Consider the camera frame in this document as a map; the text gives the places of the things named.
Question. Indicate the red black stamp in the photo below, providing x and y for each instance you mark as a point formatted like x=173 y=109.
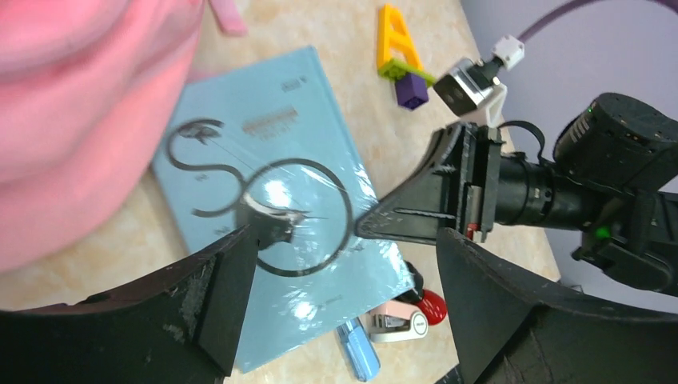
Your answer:
x=431 y=304

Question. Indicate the light blue notebook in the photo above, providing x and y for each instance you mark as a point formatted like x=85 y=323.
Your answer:
x=267 y=146

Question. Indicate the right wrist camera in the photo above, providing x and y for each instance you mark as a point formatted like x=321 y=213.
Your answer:
x=473 y=91

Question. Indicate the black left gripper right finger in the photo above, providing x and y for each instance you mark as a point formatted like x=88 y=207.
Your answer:
x=510 y=325

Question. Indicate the yellow toy triangle block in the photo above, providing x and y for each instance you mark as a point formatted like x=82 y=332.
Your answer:
x=396 y=53

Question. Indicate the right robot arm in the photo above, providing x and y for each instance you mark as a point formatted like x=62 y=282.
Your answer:
x=605 y=179

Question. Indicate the purple toy cube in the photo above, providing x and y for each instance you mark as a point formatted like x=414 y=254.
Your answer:
x=411 y=91

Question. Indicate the white pink eraser case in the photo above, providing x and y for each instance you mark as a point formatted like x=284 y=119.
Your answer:
x=396 y=321

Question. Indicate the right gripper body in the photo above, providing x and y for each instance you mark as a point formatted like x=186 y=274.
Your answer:
x=492 y=187

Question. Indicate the pink student backpack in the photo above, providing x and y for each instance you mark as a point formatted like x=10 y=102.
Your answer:
x=87 y=89

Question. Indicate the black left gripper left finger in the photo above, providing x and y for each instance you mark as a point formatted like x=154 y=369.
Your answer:
x=179 y=324

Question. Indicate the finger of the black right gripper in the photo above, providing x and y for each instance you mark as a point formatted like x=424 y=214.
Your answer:
x=427 y=200

